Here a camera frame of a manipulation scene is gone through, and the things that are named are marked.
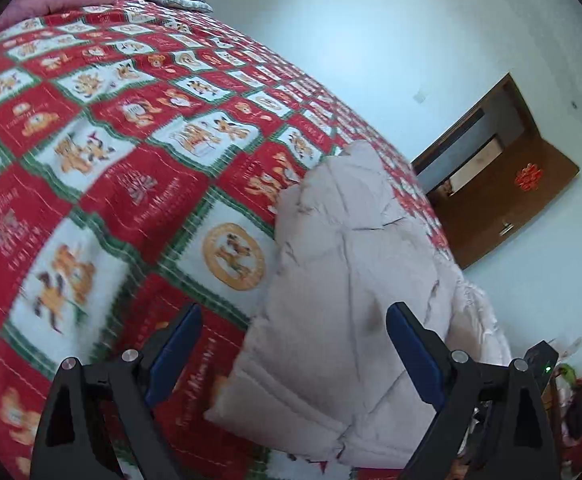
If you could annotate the red paper door decoration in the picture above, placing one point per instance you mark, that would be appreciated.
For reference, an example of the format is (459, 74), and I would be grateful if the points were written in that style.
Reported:
(528, 177)

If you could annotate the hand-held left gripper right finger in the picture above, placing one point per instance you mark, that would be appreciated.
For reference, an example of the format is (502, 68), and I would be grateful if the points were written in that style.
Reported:
(416, 355)

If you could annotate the green toy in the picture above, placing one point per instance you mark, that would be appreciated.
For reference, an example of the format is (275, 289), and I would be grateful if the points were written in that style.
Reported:
(567, 372)

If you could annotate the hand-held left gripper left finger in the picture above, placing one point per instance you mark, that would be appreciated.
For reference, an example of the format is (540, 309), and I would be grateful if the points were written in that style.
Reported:
(173, 355)

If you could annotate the red printed blanket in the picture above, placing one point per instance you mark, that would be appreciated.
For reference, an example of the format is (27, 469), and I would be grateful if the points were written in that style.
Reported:
(96, 160)

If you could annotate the brown wooden door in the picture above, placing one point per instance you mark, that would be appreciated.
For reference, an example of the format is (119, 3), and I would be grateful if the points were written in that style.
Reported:
(521, 210)

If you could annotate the light pink puffer jacket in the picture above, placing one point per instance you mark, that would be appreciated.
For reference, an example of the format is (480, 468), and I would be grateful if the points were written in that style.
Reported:
(341, 260)

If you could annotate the brown door frame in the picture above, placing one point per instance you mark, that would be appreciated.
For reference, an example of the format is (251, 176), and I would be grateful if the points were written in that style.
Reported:
(521, 105)

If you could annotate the white light switch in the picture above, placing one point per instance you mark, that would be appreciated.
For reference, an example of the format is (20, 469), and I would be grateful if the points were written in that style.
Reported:
(419, 95)

